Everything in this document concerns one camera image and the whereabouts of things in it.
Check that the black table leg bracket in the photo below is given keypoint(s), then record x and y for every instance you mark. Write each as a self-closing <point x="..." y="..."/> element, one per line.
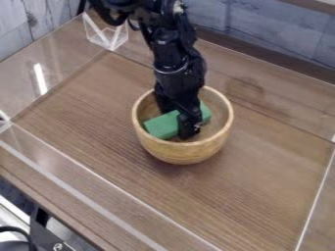
<point x="45" y="241"/>

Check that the wooden bowl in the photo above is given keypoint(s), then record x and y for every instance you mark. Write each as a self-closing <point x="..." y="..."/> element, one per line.
<point x="200" y="147"/>

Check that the clear acrylic corner bracket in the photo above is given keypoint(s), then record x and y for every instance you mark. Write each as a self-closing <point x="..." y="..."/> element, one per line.
<point x="108" y="38"/>

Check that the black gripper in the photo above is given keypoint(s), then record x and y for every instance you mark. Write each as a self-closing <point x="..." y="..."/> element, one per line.
<point x="176" y="89"/>

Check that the green rectangular block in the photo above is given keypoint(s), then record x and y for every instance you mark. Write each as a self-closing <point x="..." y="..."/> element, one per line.
<point x="165" y="126"/>

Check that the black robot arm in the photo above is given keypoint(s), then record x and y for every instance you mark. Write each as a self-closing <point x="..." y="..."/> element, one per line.
<point x="179" y="65"/>

